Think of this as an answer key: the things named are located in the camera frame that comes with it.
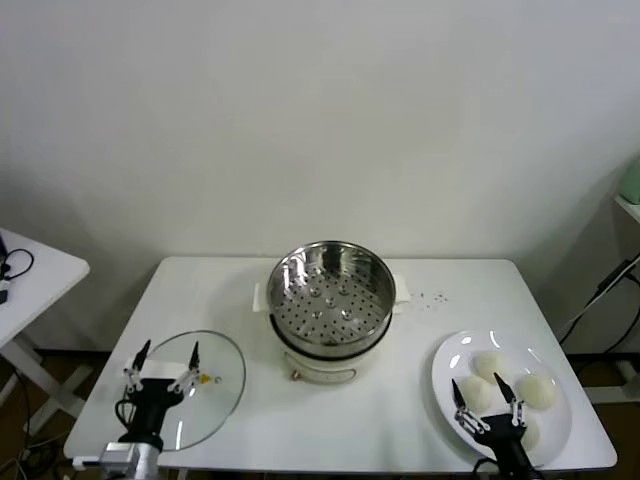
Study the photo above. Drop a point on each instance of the dark blue device edge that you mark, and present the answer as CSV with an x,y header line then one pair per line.
x,y
2,245

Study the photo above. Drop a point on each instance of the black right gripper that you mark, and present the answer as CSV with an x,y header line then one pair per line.
x,y
510,445

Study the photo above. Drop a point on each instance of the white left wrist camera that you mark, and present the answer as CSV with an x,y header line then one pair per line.
x,y
90,462

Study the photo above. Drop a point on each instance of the stainless steel steamer basket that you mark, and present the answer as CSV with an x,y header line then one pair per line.
x,y
300,280

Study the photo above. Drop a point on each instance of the white steamed baozi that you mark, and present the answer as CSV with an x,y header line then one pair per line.
x,y
487,361
531,436
537,392
479,395

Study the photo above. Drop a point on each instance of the small black white adapter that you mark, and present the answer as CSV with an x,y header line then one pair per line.
x,y
3,295

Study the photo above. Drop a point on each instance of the white oval plate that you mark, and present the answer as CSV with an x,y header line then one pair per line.
x,y
450,365

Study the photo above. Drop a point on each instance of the cream electric cooking pot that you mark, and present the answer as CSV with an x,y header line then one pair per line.
x,y
325,370

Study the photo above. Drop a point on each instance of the pale green container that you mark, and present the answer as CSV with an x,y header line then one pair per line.
x,y
632,180

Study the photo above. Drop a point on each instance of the round glass pot lid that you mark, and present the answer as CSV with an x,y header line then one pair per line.
x,y
220,400

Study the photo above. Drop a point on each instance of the white shelf board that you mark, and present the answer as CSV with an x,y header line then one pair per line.
x,y
631,206

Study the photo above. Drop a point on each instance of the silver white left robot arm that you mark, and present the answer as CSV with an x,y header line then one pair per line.
x,y
142,460

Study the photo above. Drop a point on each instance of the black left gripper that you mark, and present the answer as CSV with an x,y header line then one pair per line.
x,y
150,405

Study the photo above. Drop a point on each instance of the white side table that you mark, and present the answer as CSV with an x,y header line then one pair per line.
x,y
40,280

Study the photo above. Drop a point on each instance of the white stand foot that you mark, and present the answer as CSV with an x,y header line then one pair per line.
x,y
602,395

